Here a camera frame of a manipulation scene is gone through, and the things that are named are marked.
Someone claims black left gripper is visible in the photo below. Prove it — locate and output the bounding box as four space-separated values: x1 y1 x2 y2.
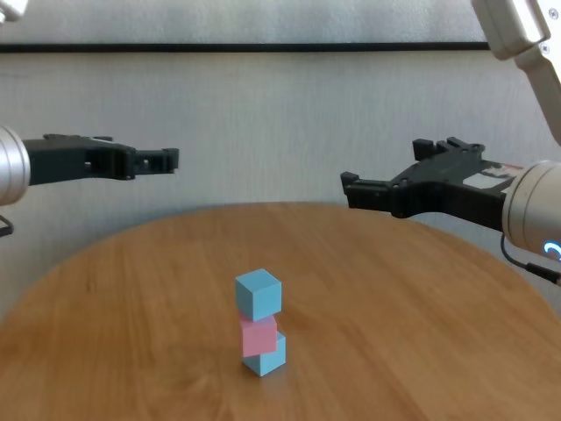
21 133 181 188

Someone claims black wall rail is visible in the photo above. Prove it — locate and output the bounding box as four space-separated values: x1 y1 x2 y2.
0 41 490 54

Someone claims light blue cube block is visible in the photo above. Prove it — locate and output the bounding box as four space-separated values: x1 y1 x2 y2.
234 268 283 323
241 331 288 377

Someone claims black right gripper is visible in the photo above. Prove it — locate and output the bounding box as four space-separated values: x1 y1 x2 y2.
340 137 522 232

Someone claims pink cube block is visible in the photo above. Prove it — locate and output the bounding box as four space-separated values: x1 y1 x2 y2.
238 311 279 357

